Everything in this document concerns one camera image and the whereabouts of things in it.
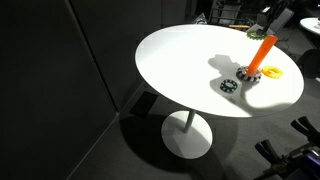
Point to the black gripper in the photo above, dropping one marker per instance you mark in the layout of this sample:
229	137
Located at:
276	10

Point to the orange stacking rod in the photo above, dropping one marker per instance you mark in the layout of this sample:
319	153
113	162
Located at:
261	55

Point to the yellow background bar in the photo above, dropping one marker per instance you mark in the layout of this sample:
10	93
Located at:
238	26

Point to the black background cart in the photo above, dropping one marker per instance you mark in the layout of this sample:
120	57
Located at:
223	11

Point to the white round side table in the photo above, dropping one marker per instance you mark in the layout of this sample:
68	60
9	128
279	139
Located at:
311	25

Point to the small grey background object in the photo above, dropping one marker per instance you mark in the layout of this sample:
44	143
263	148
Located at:
201	19

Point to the white table pole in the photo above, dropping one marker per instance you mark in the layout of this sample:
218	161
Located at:
190	121

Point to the white round table foot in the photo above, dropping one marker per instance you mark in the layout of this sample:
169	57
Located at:
186	140

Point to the dark metal stand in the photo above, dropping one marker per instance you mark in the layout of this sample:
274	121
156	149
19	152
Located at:
300	165

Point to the black flat floor plate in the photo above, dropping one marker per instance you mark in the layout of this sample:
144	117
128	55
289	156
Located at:
144	104

